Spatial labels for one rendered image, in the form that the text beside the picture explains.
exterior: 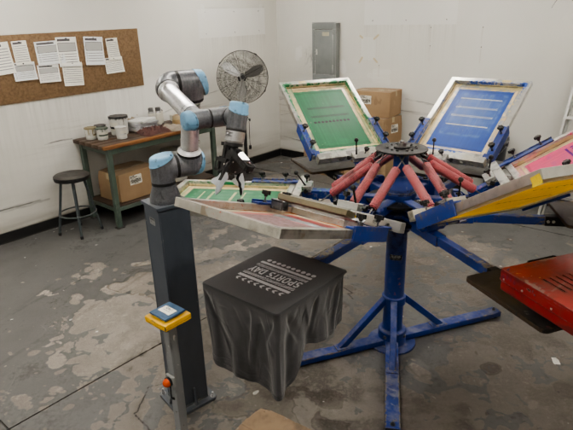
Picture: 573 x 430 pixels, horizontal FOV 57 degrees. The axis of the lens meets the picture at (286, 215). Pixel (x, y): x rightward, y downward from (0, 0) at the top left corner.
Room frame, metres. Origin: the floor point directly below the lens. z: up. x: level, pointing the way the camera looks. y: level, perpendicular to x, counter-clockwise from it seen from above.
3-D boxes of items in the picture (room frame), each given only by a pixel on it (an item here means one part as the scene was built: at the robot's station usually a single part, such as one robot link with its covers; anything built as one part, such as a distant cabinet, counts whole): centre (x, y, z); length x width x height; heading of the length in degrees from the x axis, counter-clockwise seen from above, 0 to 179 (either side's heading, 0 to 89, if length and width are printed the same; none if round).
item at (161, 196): (2.46, 0.59, 1.25); 0.15 x 0.15 x 0.10
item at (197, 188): (3.12, 0.22, 1.05); 1.08 x 0.61 x 0.23; 79
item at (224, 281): (2.10, 0.06, 0.95); 0.48 x 0.44 x 0.01; 139
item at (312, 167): (3.58, -0.45, 0.91); 1.34 x 0.40 x 0.08; 19
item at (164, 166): (2.46, 0.59, 1.37); 0.13 x 0.12 x 0.14; 120
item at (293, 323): (1.97, -0.10, 0.74); 0.46 x 0.04 x 0.42; 139
